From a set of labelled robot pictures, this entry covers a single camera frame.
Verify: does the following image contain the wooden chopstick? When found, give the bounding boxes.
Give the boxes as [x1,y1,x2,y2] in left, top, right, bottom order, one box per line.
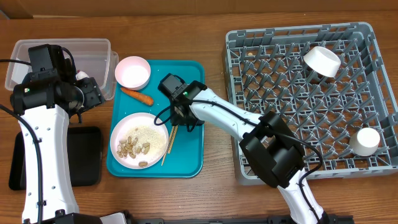
[168,125,178,154]
[161,126,175,166]

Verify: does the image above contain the orange carrot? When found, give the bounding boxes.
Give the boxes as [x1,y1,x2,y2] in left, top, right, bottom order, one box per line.
[121,87,154,106]

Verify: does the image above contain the pink bowl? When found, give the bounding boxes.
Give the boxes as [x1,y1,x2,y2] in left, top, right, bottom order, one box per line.
[115,56,151,90]

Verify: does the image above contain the white bowl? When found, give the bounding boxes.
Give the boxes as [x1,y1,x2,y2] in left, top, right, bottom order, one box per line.
[303,46,341,78]

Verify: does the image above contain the white cup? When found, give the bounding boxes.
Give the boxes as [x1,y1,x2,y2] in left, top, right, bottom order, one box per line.
[349,128,381,156]

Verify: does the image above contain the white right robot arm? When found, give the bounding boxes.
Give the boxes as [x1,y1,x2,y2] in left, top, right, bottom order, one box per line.
[159,80,330,223]

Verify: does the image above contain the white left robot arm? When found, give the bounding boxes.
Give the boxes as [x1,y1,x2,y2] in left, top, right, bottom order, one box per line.
[11,76,104,223]

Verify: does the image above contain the grey plastic dishwasher rack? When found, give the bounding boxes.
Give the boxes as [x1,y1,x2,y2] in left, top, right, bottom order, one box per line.
[224,22,397,179]

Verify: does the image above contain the clear plastic bin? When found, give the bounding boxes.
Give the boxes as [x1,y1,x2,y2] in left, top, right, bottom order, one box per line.
[11,39,119,101]

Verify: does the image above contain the teal plastic tray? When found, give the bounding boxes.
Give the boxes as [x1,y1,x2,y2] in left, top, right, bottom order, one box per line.
[106,60,205,178]

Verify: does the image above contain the black tray bin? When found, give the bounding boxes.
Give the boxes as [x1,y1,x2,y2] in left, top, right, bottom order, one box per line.
[9,126,103,190]

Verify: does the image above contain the pink plate with peanuts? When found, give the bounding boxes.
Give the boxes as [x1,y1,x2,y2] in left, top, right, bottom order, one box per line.
[109,113,169,169]

